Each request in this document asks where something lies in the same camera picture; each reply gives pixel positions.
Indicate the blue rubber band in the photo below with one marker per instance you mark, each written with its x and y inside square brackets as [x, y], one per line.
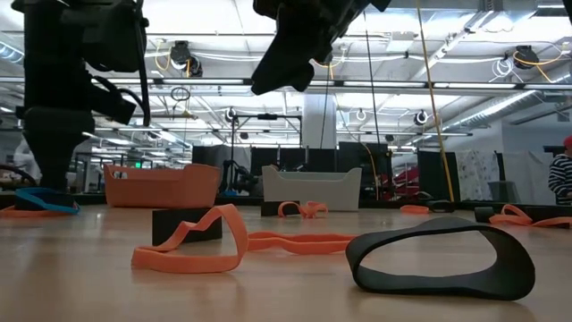
[22, 192]

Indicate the dark grey partition panel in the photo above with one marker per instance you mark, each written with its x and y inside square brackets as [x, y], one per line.
[210, 156]

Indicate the narrow black panel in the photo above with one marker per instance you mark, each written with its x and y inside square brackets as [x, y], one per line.
[429, 174]

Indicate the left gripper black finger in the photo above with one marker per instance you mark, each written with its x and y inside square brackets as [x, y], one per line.
[49, 156]
[71, 152]

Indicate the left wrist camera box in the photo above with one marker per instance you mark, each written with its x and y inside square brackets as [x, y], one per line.
[114, 104]

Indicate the white robot figure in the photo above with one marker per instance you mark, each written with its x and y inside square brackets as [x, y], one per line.
[19, 158]

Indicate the black aluminium table frame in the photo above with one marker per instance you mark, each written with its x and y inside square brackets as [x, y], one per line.
[237, 201]

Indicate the patterned white cloth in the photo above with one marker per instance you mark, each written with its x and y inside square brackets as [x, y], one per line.
[478, 174]

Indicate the black metal gantry stand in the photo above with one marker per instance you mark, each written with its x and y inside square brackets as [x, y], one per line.
[267, 116]

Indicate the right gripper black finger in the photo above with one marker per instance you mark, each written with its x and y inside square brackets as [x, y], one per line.
[301, 73]
[275, 67]

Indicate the black curved tube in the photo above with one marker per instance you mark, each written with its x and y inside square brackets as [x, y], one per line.
[13, 167]

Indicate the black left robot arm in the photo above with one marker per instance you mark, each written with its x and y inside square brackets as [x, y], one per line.
[111, 36]

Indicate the person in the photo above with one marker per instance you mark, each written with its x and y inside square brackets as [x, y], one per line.
[561, 174]

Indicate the black background robot arm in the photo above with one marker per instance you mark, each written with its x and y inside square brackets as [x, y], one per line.
[241, 179]

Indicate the grey chair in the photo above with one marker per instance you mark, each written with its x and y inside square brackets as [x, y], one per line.
[502, 192]

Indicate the red object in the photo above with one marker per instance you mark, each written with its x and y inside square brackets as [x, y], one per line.
[409, 183]

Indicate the orange plastic basket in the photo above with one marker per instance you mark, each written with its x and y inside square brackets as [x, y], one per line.
[161, 188]

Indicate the light grey plastic basket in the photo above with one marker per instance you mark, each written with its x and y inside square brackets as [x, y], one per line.
[313, 188]

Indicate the black partition panel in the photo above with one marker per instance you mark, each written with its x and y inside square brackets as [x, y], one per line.
[290, 160]

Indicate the small round ceiling reel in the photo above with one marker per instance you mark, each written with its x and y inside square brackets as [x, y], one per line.
[420, 117]
[361, 115]
[230, 115]

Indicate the long ceiling light rail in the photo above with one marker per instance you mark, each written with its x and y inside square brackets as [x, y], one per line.
[357, 82]

